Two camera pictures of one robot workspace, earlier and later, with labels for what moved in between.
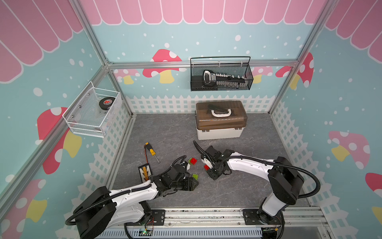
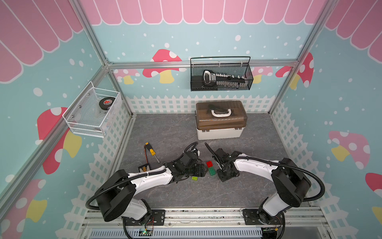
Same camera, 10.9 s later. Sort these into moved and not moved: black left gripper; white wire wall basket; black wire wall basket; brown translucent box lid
Moved: black left gripper
Not moved: white wire wall basket; black wire wall basket; brown translucent box lid
